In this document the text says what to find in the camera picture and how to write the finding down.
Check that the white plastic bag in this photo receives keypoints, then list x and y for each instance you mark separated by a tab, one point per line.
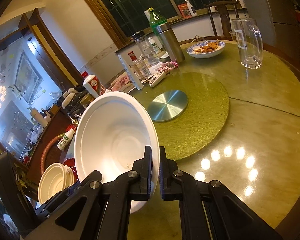
37	134

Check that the jar with gold lid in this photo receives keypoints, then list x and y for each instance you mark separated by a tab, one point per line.
86	102

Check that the small gold ornament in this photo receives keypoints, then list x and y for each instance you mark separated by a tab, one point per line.
74	120

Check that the white thermos cup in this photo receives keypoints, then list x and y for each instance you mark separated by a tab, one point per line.
40	118

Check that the green glass bottle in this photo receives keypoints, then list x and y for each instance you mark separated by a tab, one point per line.
158	18

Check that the small white bottle green label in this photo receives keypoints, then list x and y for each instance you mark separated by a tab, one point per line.
65	140
155	45

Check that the pink cloth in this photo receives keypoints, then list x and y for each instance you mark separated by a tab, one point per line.
122	82

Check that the white foam bowl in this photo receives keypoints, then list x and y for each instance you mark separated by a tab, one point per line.
110	135

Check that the round green glitter turntable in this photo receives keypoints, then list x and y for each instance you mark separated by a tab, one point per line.
202	120

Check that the framed wall picture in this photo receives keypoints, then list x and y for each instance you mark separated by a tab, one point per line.
28	76

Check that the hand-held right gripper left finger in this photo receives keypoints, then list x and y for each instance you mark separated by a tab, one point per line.
146	177

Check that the white tube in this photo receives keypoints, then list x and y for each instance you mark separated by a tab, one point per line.
130	70

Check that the red plate with gold lettering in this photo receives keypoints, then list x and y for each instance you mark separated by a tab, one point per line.
68	162

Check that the pink beaded trinket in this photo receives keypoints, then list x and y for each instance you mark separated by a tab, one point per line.
168	67

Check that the dark wooden chair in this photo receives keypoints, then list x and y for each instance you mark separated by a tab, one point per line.
223	17

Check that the clear glass pitcher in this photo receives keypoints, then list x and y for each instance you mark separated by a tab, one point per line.
247	47

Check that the blue-white plate with fried food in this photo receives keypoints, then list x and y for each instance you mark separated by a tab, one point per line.
205	51

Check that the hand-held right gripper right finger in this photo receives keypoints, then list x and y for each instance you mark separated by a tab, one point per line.
162	177

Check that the clear bottle with black cap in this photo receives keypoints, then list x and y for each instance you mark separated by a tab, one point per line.
146	50

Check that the stainless steel thermos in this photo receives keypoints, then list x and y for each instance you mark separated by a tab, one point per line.
170	42

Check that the dark quilted bag with fur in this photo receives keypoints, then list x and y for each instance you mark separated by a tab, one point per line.
75	102

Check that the small glass bottle red cap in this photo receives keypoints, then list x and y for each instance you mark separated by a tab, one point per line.
140	66

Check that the round metal turntable disc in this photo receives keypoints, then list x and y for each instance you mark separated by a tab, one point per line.
167	105

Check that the grey refrigerator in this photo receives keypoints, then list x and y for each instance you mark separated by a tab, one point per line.
282	5

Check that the book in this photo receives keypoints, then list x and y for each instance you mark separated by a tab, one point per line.
122	90

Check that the red box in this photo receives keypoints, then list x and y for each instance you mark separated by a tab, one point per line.
183	11

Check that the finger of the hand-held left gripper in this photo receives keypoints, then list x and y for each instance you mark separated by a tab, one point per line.
75	187

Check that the clear plastic cup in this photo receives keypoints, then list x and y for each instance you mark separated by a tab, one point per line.
232	36

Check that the white liquor bottle red cap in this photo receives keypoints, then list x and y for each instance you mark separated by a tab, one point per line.
92	85

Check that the white spray bottle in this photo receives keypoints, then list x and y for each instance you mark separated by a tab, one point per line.
191	8

